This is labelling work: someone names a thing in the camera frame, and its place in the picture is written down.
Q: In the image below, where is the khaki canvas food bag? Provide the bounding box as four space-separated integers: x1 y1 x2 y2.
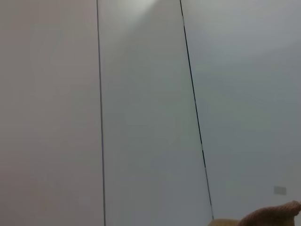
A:
207 200 301 226

